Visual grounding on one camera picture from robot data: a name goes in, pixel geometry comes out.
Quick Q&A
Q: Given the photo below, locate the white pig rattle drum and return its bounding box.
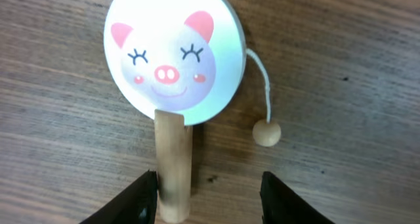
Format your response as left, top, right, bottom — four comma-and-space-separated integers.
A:
104, 0, 268, 223

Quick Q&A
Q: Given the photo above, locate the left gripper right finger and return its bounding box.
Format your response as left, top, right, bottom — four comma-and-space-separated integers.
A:
260, 171, 333, 224

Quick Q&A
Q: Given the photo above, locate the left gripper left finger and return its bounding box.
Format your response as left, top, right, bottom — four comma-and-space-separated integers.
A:
81, 171, 158, 224

